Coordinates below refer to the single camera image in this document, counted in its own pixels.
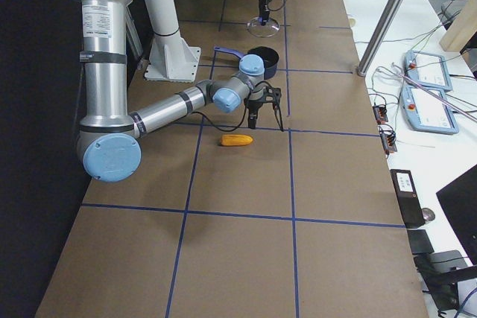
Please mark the yellow plastic corn cob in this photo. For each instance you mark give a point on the yellow plastic corn cob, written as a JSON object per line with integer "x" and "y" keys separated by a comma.
{"x": 235, "y": 140}

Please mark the black saucepan blue handle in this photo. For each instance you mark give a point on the black saucepan blue handle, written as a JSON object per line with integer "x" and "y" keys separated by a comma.
{"x": 257, "y": 61}

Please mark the far blue teach pendant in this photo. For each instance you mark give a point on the far blue teach pendant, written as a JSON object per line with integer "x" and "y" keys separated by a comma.
{"x": 427, "y": 69}

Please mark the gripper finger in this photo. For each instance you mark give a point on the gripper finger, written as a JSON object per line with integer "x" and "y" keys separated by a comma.
{"x": 261, "y": 17}
{"x": 250, "y": 120}
{"x": 255, "y": 120}
{"x": 266, "y": 16}

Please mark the blue teach pendant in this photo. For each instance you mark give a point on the blue teach pendant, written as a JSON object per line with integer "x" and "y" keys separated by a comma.
{"x": 427, "y": 69}
{"x": 425, "y": 114}

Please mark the far orange relay board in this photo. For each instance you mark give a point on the far orange relay board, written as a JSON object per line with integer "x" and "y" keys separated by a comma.
{"x": 380, "y": 113}

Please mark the black monitor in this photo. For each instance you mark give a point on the black monitor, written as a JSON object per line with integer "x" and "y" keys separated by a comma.
{"x": 458, "y": 201}

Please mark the near blue teach pendant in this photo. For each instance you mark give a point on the near blue teach pendant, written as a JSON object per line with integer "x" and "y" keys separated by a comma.
{"x": 425, "y": 114}

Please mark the aluminium frame post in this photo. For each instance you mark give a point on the aluminium frame post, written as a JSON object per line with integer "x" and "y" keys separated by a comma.
{"x": 378, "y": 36}

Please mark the near orange relay board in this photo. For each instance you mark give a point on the near orange relay board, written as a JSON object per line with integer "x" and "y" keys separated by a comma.
{"x": 388, "y": 138}

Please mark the orange relay board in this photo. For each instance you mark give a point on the orange relay board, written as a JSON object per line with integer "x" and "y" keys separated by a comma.
{"x": 388, "y": 138}
{"x": 380, "y": 113}

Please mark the black box white label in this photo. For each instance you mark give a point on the black box white label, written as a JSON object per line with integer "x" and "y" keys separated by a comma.
{"x": 407, "y": 198}

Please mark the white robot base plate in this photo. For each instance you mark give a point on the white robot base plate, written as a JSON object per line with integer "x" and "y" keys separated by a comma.
{"x": 171, "y": 58}

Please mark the glass pot lid blue knob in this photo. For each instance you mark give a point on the glass pot lid blue knob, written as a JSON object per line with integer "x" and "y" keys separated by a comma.
{"x": 258, "y": 28}

